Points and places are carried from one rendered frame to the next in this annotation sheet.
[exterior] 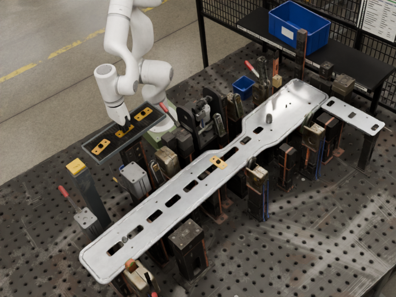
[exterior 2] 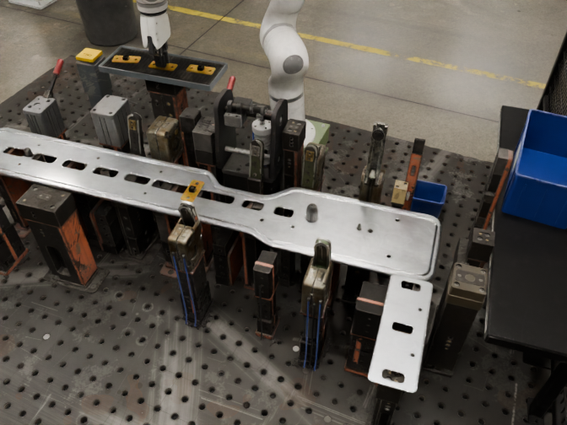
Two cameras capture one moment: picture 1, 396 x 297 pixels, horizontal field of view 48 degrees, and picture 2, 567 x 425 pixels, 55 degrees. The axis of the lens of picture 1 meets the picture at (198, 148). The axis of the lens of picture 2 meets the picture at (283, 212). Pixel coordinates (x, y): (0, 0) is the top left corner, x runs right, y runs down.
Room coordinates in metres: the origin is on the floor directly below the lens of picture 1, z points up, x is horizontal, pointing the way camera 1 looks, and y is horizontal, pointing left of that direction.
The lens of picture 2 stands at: (0.80, -1.13, 2.02)
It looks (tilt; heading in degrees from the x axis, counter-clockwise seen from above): 45 degrees down; 54
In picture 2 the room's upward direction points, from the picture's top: straight up
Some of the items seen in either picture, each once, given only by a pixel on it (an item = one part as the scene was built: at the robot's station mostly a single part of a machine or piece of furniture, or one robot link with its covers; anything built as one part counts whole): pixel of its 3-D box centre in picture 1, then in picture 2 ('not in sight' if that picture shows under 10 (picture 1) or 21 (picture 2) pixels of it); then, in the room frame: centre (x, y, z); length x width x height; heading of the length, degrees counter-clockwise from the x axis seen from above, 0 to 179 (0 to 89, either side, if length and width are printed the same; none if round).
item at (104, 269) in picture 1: (216, 167); (185, 192); (1.23, -0.07, 1.00); 1.38 x 0.22 x 0.02; 127
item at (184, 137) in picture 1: (186, 159); (213, 174); (1.38, 0.06, 0.89); 0.13 x 0.11 x 0.38; 37
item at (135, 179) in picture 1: (142, 198); (124, 158); (1.18, 0.28, 0.90); 0.13 x 0.10 x 0.41; 37
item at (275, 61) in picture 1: (274, 89); (404, 210); (1.71, -0.44, 0.95); 0.03 x 0.01 x 0.50; 127
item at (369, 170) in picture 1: (368, 148); (384, 408); (1.31, -0.80, 0.84); 0.11 x 0.06 x 0.29; 37
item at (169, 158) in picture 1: (172, 180); (170, 174); (1.28, 0.14, 0.89); 0.13 x 0.11 x 0.38; 37
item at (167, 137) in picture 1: (174, 164); (197, 164); (1.36, 0.12, 0.90); 0.05 x 0.05 x 0.40; 37
